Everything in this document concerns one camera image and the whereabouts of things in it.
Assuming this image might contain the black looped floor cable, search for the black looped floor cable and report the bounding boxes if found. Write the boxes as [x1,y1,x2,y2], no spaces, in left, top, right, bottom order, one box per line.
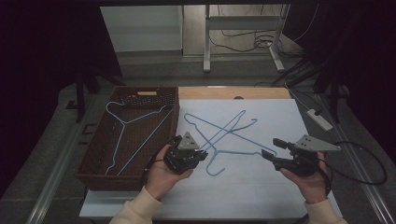
[323,141,389,187]

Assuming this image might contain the white table mat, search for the white table mat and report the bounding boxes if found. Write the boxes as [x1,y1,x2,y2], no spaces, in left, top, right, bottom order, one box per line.
[78,98,344,218]

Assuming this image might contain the white power strip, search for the white power strip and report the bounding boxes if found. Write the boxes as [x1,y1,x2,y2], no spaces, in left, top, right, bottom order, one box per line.
[306,108,334,133]

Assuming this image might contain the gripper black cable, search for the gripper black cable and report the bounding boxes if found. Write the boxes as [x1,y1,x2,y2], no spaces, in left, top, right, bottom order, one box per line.
[317,158,332,198]
[141,139,176,189]

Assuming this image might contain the person's right hand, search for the person's right hand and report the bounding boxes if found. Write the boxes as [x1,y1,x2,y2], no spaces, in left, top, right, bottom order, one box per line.
[279,151,331,205]

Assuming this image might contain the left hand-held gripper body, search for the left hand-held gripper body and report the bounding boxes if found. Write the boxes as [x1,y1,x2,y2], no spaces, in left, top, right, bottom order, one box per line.
[163,131,204,175]

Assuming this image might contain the white panel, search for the white panel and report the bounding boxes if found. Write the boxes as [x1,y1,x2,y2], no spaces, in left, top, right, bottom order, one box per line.
[100,5,184,53]

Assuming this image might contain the person's left hand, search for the person's left hand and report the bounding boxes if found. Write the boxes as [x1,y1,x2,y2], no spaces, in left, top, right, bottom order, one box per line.
[145,144,194,201]

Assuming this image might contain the black metal stand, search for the black metal stand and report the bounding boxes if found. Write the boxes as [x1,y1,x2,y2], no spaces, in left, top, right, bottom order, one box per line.
[312,62,350,124]
[65,62,126,124]

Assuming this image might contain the thick black cable bundle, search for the thick black cable bundle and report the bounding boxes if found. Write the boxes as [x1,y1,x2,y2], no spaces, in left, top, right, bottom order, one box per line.
[270,57,325,89]

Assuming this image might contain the white metal desk frame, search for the white metal desk frame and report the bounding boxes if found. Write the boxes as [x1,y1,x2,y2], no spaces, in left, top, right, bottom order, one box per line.
[203,3,291,74]

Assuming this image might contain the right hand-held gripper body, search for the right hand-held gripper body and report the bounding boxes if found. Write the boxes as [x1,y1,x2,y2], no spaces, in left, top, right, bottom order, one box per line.
[273,133,342,178]

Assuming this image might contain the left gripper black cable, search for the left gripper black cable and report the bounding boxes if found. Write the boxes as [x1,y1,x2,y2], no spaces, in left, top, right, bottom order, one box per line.
[141,139,176,189]

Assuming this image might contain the brown woven basket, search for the brown woven basket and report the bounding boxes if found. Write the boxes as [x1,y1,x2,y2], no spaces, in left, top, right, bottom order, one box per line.
[75,86,181,192]

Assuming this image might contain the tangled black floor cables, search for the tangled black floor cables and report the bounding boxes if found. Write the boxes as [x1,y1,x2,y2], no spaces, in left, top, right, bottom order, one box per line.
[208,4,302,59]

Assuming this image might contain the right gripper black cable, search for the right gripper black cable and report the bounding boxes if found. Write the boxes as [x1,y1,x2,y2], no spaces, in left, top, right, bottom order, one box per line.
[317,158,332,198]

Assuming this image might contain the white power strip cable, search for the white power strip cable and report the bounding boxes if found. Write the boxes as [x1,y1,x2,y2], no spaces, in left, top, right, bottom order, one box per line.
[284,80,313,114]

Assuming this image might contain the metal floor rail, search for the metal floor rail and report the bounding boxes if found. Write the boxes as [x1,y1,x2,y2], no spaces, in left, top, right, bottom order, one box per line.
[317,92,396,224]
[26,96,96,224]

